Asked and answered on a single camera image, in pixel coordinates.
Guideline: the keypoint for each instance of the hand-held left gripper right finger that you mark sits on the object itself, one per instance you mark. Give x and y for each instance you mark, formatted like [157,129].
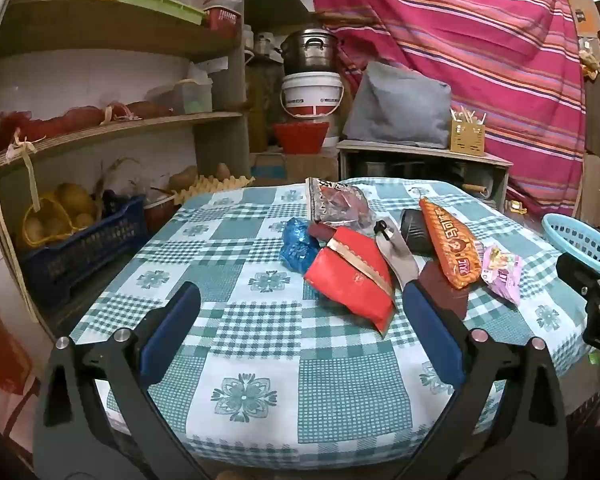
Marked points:
[430,332]

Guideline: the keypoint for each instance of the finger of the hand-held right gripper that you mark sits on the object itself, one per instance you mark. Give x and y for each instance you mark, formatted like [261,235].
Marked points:
[575,267]

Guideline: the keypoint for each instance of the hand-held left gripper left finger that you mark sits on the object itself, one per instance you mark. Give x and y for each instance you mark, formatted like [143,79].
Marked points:
[172,332]

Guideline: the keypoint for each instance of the light blue plastic basket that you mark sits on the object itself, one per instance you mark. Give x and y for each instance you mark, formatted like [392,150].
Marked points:
[577,242]

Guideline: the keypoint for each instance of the dark red scouring pad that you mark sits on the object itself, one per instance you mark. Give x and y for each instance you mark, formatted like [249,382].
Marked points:
[320,231]
[442,292]

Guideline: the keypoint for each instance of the pink snack packet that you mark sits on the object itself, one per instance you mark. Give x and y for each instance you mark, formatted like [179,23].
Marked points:
[502,270]

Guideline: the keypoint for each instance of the greyish white rag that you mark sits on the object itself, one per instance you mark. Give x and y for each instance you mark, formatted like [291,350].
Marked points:
[399,257]

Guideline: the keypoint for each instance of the orange snack packet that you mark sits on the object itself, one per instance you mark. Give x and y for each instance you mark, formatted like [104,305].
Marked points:
[450,245]

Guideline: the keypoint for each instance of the red packet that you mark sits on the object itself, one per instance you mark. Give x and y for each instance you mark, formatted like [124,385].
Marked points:
[347,285]

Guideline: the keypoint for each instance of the black pouch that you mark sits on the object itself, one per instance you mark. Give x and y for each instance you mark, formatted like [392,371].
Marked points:
[412,232]

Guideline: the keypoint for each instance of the blue plastic bag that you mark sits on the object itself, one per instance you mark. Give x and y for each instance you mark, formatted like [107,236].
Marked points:
[297,247]

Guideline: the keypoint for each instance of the clear patterned snack packet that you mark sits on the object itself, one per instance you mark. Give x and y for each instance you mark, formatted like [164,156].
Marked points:
[340,202]

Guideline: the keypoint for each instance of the green checked tablecloth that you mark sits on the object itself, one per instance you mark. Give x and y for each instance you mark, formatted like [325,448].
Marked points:
[260,360]

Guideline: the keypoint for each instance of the cardboard sheets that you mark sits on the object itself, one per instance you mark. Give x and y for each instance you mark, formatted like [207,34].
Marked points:
[592,175]

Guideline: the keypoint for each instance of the blue plastic crate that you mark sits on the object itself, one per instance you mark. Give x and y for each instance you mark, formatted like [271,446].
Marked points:
[87,255]

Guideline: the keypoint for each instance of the yellow egg tray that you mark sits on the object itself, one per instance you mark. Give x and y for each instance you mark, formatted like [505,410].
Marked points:
[215,187]

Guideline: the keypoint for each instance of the large potato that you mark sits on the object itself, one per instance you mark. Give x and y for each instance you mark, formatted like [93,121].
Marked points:
[184,178]

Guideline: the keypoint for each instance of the yellow mesh bag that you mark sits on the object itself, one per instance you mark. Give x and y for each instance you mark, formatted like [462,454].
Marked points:
[62,210]

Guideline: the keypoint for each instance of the yellow utensil holder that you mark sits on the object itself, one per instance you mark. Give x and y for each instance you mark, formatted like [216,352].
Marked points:
[467,137]

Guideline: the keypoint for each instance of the small potato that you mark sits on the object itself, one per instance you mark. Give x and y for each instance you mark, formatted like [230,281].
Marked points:
[223,171]

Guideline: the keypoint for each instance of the red plastic bag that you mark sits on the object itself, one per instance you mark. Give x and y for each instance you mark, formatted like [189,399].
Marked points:
[2,345]

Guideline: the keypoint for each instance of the wooden cabinet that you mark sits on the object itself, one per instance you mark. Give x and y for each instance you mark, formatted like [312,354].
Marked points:
[420,152]

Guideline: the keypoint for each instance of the bunch of chopsticks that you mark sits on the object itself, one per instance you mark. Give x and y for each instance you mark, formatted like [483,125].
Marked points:
[467,115]

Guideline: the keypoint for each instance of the brown cardboard box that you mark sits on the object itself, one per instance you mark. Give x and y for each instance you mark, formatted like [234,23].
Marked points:
[300,167]

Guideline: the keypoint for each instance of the grey cushion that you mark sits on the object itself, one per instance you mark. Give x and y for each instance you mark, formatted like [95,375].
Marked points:
[400,107]

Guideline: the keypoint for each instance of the red plastic bowl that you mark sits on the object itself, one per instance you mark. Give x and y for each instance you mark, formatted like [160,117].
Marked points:
[300,137]

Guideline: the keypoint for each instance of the red mesh bags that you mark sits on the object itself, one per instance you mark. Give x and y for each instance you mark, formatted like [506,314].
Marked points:
[70,122]

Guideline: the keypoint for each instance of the clear plastic container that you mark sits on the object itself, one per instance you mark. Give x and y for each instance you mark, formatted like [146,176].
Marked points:
[192,97]

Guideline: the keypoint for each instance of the red striped cloth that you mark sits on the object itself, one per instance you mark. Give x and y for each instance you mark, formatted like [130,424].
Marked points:
[480,45]

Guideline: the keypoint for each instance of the large oil jug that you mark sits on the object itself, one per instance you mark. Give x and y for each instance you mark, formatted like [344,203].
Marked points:
[260,105]

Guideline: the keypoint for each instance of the white plastic bucket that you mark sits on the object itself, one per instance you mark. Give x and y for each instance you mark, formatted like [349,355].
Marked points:
[312,92]

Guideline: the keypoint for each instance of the metal pot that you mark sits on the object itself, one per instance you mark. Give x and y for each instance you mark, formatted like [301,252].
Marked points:
[310,52]

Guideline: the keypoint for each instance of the wooden shelf unit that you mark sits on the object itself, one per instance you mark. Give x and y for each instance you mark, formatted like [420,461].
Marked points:
[105,32]

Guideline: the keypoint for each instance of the small red basket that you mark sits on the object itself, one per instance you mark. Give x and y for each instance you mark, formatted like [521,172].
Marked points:
[222,20]

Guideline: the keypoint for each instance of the green plastic tray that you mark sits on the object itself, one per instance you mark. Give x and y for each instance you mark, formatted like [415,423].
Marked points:
[155,5]

